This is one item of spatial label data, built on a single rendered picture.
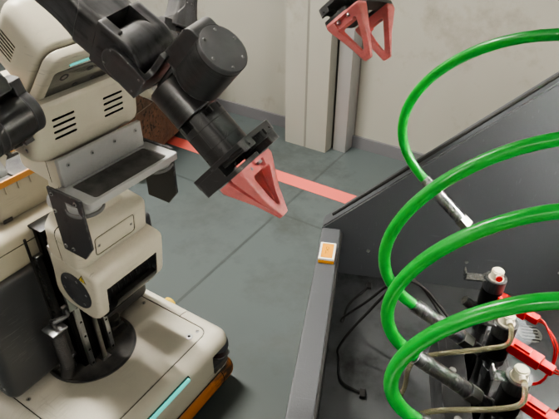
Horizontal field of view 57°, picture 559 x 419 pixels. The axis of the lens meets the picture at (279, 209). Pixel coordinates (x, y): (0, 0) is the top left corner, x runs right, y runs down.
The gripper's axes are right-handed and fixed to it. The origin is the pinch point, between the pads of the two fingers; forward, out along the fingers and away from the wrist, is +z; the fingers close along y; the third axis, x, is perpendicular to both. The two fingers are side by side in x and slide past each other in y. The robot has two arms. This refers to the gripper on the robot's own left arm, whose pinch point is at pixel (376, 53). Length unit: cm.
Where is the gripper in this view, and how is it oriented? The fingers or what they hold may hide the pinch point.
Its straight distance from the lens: 82.6
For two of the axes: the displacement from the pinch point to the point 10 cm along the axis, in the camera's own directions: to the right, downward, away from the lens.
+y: 7.1, -2.0, 6.8
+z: 3.6, 9.3, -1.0
